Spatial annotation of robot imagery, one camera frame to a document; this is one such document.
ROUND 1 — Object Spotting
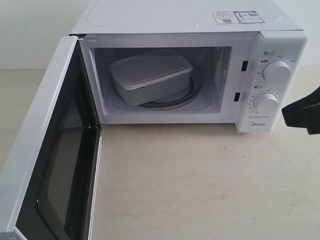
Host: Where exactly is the white lidded plastic container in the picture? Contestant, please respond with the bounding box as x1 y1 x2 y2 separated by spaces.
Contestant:
109 49 193 90

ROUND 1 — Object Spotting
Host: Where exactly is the white microwave door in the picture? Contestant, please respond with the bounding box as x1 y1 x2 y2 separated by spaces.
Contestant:
0 35 102 240

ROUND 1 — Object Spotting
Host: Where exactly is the white Midea microwave oven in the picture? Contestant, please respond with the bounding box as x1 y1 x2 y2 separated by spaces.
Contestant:
70 0 308 133

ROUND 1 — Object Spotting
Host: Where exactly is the white lower timer knob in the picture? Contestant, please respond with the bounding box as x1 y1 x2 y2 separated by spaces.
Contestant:
253 93 279 114

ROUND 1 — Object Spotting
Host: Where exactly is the white upper power knob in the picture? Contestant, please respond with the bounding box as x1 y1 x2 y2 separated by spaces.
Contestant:
262 60 291 83

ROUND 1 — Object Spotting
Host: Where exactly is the glass turntable plate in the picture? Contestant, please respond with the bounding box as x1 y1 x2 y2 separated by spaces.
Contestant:
114 77 203 110

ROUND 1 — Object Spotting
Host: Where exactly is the blue white label sticker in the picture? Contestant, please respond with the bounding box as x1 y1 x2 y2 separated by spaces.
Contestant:
212 11 265 25

